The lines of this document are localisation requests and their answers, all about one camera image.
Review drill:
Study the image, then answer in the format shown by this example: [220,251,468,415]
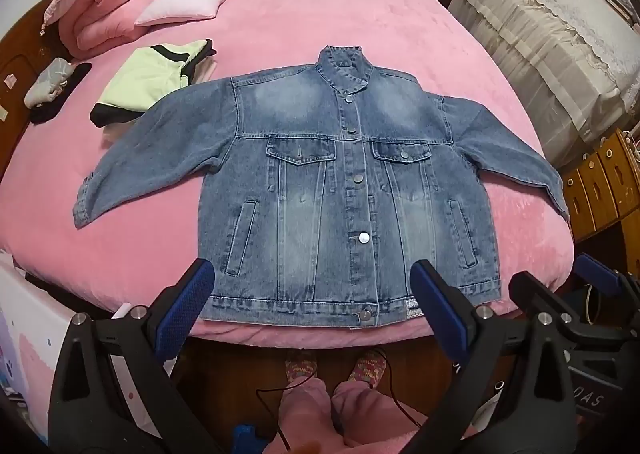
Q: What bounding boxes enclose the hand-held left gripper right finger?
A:
[409,259,596,454]

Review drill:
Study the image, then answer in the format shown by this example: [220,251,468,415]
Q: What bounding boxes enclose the pink plush bed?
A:
[0,0,576,342]

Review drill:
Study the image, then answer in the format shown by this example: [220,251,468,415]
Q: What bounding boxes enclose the wooden headboard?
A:
[0,0,61,175]

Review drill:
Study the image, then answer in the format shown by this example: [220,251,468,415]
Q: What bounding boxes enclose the dark round bin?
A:
[586,281,603,327]

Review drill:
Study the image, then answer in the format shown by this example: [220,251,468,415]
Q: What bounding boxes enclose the white lace furniture cover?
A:
[447,0,640,170]

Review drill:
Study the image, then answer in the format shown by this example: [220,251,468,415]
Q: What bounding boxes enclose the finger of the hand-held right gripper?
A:
[509,271,576,332]
[573,254,640,300]

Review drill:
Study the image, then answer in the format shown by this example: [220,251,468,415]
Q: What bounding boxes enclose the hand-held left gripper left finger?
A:
[47,258,223,454]

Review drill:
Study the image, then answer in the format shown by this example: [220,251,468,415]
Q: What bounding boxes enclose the wooden drawer cabinet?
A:
[560,129,640,275]

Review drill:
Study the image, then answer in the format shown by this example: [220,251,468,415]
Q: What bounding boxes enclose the grey cloth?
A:
[24,57,76,108]

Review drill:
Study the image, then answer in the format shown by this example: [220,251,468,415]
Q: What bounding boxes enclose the black cloth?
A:
[29,63,93,125]

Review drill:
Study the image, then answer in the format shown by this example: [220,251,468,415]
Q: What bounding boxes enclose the black cable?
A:
[255,349,426,454]

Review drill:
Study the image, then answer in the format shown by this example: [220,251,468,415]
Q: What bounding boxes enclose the person's pink pants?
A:
[260,374,481,454]

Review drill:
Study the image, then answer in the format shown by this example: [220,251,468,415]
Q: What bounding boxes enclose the folded green and black garment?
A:
[90,38,217,127]

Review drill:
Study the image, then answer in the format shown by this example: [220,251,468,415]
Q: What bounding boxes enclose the knitted slipper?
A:
[347,349,388,387]
[284,351,318,385]

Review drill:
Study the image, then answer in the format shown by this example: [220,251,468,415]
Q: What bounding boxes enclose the white printed pillow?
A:
[134,0,236,28]

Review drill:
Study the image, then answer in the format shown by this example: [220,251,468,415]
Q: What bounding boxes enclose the blue denim jacket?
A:
[72,45,571,330]

